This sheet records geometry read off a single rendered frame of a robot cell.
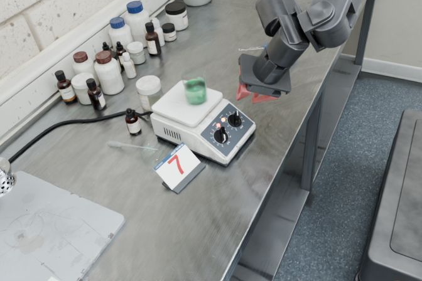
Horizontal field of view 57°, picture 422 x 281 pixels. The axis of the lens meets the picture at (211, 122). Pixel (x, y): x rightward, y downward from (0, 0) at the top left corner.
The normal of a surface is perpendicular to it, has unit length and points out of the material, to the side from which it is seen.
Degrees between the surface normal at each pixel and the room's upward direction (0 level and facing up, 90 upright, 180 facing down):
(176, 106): 0
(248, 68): 31
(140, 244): 0
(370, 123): 0
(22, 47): 90
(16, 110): 90
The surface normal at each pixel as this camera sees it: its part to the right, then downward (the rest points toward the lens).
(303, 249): -0.09, -0.73
